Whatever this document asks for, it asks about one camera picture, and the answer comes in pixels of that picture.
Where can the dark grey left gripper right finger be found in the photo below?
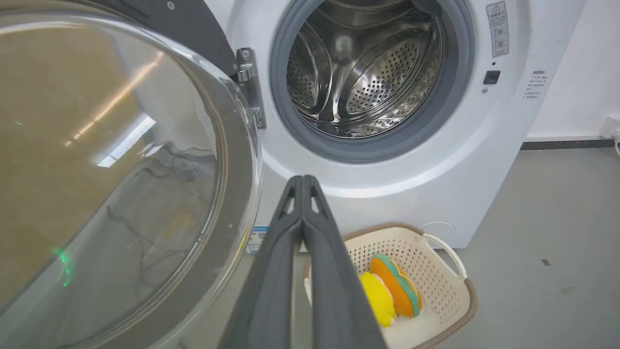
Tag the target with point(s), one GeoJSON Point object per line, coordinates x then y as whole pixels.
{"type": "Point", "coordinates": [334, 291]}

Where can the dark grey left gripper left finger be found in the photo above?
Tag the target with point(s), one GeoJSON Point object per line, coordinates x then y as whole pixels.
{"type": "Point", "coordinates": [271, 291]}

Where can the glass washing machine door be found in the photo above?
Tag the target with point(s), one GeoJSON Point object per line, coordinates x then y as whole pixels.
{"type": "Point", "coordinates": [121, 169]}

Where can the white front-load washing machine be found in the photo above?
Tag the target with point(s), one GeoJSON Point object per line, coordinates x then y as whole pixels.
{"type": "Point", "coordinates": [436, 160]}

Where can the metal door hinge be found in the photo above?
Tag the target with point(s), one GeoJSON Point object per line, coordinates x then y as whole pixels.
{"type": "Point", "coordinates": [251, 82]}

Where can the black door latch socket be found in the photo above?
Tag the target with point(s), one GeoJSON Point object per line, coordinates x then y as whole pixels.
{"type": "Point", "coordinates": [491, 77]}

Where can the yellow plush toy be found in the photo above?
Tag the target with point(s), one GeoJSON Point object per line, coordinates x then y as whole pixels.
{"type": "Point", "coordinates": [379, 299]}

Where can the blue and white energy label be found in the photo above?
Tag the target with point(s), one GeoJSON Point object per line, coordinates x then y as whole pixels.
{"type": "Point", "coordinates": [255, 240]}

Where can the orange and green plush toy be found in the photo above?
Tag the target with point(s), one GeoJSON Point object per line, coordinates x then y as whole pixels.
{"type": "Point", "coordinates": [396, 285]}

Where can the white perforated laundry basket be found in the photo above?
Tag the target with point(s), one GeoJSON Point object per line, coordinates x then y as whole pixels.
{"type": "Point", "coordinates": [436, 291]}

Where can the stainless steel washer drum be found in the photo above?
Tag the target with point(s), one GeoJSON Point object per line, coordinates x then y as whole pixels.
{"type": "Point", "coordinates": [363, 72]}

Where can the warning label sticker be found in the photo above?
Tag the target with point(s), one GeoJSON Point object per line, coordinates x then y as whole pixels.
{"type": "Point", "coordinates": [498, 28]}

